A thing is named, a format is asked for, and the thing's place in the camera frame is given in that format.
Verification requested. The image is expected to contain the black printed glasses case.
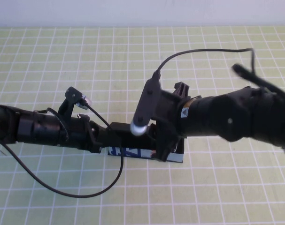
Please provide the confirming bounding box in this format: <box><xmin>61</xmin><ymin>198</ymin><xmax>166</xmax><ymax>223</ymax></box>
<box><xmin>108</xmin><ymin>121</ymin><xmax>185</xmax><ymax>164</ymax></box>

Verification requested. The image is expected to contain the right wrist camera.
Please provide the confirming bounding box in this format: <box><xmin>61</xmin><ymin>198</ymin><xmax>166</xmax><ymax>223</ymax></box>
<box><xmin>130</xmin><ymin>78</ymin><xmax>162</xmax><ymax>137</ymax></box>

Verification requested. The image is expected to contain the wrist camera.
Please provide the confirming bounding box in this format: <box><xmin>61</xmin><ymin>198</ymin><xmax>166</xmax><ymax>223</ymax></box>
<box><xmin>59</xmin><ymin>86</ymin><xmax>93</xmax><ymax>118</ymax></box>
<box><xmin>130</xmin><ymin>78</ymin><xmax>162</xmax><ymax>137</ymax></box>

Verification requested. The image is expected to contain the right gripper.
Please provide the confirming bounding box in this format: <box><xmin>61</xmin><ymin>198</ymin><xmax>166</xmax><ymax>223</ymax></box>
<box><xmin>153</xmin><ymin>81</ymin><xmax>192</xmax><ymax>163</ymax></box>

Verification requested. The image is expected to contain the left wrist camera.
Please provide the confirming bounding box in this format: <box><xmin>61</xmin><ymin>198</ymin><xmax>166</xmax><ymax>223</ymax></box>
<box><xmin>59</xmin><ymin>86</ymin><xmax>93</xmax><ymax>118</ymax></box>

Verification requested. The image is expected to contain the thin black wire loop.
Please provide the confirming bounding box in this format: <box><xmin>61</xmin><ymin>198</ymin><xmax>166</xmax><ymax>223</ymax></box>
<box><xmin>46</xmin><ymin>107</ymin><xmax>70</xmax><ymax>142</ymax></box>

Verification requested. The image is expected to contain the left camera black cable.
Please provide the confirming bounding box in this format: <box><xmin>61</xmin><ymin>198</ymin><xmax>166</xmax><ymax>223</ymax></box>
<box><xmin>2</xmin><ymin>103</ymin><xmax>125</xmax><ymax>198</ymax></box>

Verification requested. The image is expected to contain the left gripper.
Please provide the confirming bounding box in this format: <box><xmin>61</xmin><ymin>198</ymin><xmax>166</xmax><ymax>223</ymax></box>
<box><xmin>69</xmin><ymin>113</ymin><xmax>113</xmax><ymax>154</ymax></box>

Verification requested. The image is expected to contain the black sleeved cable harness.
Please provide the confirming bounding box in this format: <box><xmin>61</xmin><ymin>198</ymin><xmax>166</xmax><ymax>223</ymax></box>
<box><xmin>231</xmin><ymin>63</ymin><xmax>285</xmax><ymax>97</ymax></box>

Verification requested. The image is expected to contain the green checkered tablecloth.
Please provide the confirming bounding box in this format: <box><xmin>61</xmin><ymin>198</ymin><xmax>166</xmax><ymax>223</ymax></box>
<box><xmin>0</xmin><ymin>26</ymin><xmax>285</xmax><ymax>225</ymax></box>

